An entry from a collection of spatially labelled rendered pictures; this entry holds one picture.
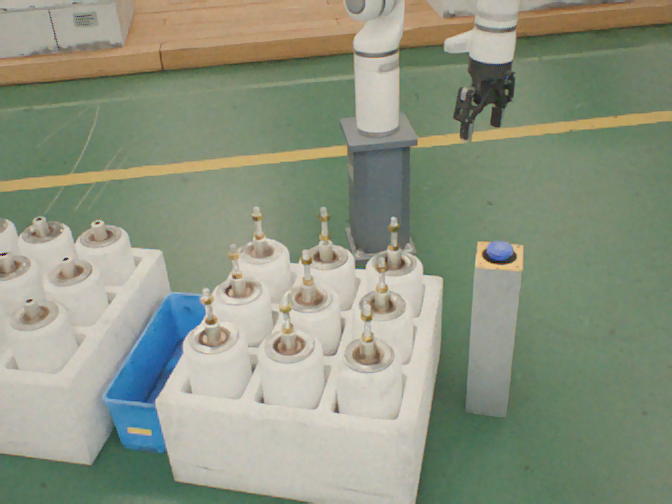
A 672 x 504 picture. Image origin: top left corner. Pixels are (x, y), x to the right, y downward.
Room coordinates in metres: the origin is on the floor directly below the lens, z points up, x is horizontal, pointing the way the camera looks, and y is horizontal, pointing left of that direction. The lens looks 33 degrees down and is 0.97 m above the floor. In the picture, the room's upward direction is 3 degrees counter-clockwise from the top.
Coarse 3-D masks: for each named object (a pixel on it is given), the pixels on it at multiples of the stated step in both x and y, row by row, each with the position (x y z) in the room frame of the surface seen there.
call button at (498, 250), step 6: (492, 246) 0.97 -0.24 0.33; (498, 246) 0.96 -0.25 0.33; (504, 246) 0.96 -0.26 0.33; (510, 246) 0.96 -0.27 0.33; (492, 252) 0.95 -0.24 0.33; (498, 252) 0.95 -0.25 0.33; (504, 252) 0.95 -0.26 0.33; (510, 252) 0.95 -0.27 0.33; (492, 258) 0.95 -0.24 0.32; (498, 258) 0.94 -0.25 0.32; (504, 258) 0.95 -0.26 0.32
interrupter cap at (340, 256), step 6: (318, 246) 1.11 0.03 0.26; (336, 246) 1.11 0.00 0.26; (312, 252) 1.09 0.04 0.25; (318, 252) 1.09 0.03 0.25; (336, 252) 1.09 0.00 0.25; (342, 252) 1.09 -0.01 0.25; (312, 258) 1.07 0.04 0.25; (318, 258) 1.08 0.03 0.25; (336, 258) 1.07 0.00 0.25; (342, 258) 1.07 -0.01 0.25; (312, 264) 1.06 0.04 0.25; (318, 264) 1.05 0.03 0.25; (324, 264) 1.05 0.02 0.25; (330, 264) 1.05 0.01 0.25; (336, 264) 1.05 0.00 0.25; (342, 264) 1.05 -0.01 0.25
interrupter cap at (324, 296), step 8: (296, 288) 0.99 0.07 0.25; (320, 288) 0.98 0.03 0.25; (328, 288) 0.98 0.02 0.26; (288, 296) 0.97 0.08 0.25; (296, 296) 0.97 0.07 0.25; (320, 296) 0.97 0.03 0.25; (328, 296) 0.96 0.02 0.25; (296, 304) 0.95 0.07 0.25; (304, 304) 0.95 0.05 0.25; (312, 304) 0.95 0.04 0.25; (320, 304) 0.94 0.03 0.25; (328, 304) 0.94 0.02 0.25; (304, 312) 0.93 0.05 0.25; (312, 312) 0.93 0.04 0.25
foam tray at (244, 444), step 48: (432, 288) 1.07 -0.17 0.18; (432, 336) 0.94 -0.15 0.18; (336, 384) 0.84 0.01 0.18; (432, 384) 0.97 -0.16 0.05; (192, 432) 0.81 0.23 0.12; (240, 432) 0.79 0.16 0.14; (288, 432) 0.77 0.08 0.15; (336, 432) 0.75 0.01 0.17; (384, 432) 0.74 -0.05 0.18; (192, 480) 0.82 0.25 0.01; (240, 480) 0.79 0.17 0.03; (288, 480) 0.77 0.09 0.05; (336, 480) 0.75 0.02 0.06; (384, 480) 0.74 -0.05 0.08
